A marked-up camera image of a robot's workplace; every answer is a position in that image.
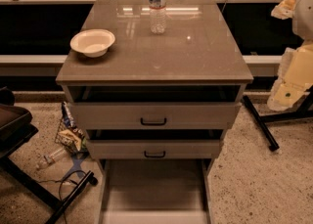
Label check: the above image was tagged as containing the bottom grey open drawer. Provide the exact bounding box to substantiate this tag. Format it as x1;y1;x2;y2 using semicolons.
95;159;214;224

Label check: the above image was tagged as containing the grey drawer cabinet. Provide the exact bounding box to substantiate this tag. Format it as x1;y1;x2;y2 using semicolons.
55;0;254;224

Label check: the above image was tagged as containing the middle grey drawer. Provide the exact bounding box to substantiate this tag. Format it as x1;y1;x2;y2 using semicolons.
87;140;222;159

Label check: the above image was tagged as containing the clear plastic water bottle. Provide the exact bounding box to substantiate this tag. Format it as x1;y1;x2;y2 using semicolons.
149;0;166;34

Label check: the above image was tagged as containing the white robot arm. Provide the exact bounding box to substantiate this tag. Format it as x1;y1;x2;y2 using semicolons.
267;0;313;112

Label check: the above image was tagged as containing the white paper bowl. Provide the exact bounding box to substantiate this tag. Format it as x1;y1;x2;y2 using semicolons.
70;29;115;58

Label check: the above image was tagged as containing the black cable on floor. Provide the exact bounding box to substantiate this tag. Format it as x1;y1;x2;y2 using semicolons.
35;169;99;224

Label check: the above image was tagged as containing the black chair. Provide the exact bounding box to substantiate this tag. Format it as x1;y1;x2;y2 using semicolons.
0;87;38;158

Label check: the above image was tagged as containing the black stand base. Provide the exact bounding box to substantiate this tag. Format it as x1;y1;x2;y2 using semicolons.
242;88;313;152

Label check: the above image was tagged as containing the empty bottle on floor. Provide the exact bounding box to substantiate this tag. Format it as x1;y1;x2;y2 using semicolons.
36;148;67;170

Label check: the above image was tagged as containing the top grey drawer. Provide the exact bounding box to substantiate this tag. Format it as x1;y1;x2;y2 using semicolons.
70;103;241;130

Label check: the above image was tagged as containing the wire basket with snack bags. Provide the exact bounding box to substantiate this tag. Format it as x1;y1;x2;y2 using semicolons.
57;102;88;154

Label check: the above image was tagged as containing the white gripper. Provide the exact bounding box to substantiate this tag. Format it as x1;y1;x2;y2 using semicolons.
267;0;313;112

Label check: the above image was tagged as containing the black stand legs left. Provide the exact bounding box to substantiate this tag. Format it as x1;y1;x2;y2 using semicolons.
0;156;96;224

